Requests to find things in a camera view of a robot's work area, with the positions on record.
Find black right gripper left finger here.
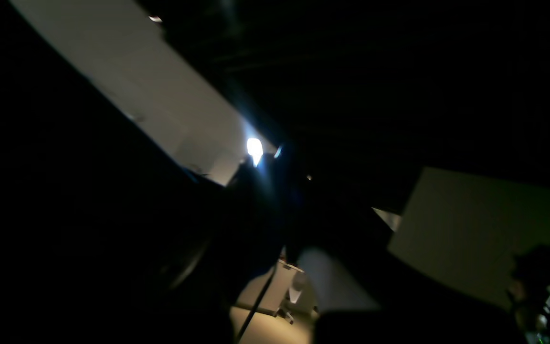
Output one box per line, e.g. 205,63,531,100
89,158,284,344

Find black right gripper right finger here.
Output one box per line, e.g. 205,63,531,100
289,163,519,344

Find blue t-shirt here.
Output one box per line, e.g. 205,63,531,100
0,0,220,344

